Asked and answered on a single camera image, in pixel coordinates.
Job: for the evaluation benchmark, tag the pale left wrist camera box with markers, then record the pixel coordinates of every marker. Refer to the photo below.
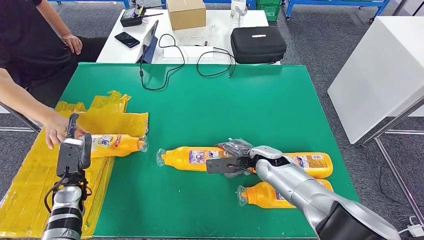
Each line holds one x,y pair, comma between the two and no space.
68,159

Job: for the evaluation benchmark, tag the black smartphone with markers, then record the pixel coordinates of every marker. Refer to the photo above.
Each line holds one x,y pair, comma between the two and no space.
127,40

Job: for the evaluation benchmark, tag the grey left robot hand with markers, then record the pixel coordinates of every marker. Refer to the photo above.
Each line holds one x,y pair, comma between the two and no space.
86,152

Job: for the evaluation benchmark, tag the white bench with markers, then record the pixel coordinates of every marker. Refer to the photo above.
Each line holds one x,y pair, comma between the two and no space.
37,123

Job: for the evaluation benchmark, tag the cardboard box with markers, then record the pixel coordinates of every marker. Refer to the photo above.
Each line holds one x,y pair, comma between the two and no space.
185,15

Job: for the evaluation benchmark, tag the white power strip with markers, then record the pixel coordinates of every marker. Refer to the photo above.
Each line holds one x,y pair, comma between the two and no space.
415,231

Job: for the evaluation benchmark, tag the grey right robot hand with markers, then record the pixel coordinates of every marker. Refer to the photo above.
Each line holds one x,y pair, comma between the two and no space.
235,148

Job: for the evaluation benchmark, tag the metal bench leg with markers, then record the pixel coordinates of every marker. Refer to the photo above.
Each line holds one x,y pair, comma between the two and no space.
20,117

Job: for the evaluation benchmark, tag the black radio with antennas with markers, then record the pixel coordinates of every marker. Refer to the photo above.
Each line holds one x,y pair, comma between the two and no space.
130,17

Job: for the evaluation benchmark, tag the green plastic crate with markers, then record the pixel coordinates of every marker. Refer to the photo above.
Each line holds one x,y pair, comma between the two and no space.
269,10

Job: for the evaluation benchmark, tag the dark blue tablet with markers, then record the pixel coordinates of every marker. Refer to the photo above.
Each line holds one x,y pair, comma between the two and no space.
149,43

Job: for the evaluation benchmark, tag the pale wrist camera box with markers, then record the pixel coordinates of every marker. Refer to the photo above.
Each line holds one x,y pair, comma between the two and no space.
222,165
68,159

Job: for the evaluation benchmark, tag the blue metal frame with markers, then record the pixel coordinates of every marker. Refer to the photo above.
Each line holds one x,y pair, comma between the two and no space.
289,9

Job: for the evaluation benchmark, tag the metal table leg frame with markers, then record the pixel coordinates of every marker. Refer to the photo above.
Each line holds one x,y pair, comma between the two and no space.
396,173

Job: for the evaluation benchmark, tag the person's left hand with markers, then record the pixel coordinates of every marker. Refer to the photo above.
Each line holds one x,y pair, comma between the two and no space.
73,43

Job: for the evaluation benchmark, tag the person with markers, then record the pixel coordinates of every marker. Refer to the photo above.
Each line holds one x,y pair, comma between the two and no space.
26,33

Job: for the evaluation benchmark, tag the person's left forearm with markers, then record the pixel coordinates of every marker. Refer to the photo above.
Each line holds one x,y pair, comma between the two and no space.
53,16

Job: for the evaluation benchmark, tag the white desk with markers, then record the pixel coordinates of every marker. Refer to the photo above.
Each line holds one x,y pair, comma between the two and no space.
225,21

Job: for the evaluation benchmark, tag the yellow tape sheet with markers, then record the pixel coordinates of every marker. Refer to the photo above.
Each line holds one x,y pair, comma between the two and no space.
26,185

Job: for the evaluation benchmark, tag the person's right hand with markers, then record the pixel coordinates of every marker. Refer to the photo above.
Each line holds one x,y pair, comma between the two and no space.
54,129

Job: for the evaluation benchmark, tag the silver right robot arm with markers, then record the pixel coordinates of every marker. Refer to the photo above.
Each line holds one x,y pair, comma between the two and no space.
298,188

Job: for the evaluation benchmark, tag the orange plastic bottle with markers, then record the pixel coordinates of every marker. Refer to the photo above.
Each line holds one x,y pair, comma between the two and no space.
179,159
258,197
318,167
122,145

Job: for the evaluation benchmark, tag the person's right forearm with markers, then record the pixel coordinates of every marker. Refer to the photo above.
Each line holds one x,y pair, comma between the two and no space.
23,96

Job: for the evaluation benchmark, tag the large white table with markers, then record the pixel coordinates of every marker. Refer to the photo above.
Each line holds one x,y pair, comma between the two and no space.
381,66

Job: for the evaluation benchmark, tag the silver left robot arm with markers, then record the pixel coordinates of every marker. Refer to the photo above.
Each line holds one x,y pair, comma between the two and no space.
64,212

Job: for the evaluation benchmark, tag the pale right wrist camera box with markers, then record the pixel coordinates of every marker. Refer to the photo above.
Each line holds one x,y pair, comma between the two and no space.
222,165

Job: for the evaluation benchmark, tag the flat white box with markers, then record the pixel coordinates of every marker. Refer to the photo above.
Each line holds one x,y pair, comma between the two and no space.
188,53

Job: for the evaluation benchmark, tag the green work table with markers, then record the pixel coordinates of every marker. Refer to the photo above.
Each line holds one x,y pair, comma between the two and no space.
215,112

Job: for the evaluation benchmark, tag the black carrying case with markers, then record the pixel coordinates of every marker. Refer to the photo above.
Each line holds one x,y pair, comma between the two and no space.
258,45

